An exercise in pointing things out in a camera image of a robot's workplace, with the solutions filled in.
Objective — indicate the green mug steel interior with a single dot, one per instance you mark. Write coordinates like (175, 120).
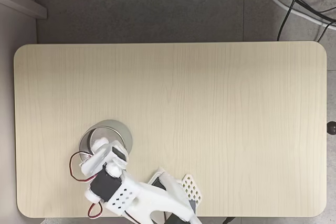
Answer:
(123, 132)

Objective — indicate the black round knob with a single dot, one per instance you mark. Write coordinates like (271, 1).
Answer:
(331, 128)

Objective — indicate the white wall ledge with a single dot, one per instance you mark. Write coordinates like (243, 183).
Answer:
(23, 2)

